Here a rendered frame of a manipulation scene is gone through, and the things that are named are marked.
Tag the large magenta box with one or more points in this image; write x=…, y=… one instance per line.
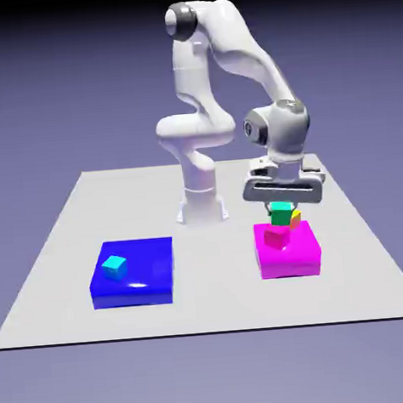
x=291, y=256

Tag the small magenta cube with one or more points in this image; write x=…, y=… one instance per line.
x=276, y=238

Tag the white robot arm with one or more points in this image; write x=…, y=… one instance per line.
x=192, y=86

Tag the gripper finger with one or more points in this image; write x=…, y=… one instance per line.
x=267, y=208

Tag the small green cube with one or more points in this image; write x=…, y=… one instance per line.
x=279, y=213

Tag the small yellow cube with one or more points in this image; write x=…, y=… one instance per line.
x=295, y=218

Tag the small cyan cube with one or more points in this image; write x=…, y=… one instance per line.
x=114, y=268

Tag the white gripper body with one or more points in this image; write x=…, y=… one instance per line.
x=282, y=191

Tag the large blue box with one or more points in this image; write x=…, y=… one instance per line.
x=139, y=278

